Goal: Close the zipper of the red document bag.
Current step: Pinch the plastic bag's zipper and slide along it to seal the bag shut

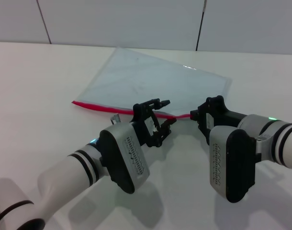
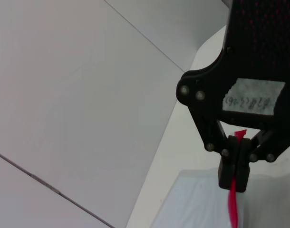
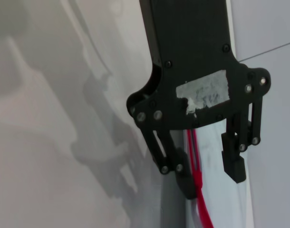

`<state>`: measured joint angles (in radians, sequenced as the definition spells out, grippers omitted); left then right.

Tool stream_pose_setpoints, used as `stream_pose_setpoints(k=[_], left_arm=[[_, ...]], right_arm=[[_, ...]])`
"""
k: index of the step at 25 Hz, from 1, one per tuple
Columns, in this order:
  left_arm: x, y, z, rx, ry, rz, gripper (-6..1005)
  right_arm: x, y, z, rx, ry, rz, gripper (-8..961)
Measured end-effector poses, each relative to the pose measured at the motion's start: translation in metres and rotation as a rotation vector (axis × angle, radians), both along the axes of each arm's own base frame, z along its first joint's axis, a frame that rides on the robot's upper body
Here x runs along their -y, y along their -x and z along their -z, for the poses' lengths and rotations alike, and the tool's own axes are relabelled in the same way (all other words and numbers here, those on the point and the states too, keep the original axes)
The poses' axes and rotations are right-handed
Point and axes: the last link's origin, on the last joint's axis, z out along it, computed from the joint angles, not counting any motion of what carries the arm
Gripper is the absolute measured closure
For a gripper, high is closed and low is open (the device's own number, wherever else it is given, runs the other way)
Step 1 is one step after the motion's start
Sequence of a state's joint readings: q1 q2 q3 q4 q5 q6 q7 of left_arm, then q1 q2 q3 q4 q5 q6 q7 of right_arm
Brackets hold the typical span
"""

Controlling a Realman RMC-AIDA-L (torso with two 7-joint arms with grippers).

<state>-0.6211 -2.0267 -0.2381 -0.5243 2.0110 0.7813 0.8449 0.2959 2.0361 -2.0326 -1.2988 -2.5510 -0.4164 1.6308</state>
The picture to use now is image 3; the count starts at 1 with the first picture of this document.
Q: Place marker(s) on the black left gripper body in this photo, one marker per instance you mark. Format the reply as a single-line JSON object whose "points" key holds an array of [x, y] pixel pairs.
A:
{"points": [[190, 47]]}

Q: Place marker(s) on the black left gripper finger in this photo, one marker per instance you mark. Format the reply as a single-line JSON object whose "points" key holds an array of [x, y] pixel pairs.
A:
{"points": [[233, 161], [168, 154]]}

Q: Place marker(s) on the clear document bag red zipper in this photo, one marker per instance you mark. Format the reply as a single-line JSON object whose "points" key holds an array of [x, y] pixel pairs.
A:
{"points": [[221, 202]]}

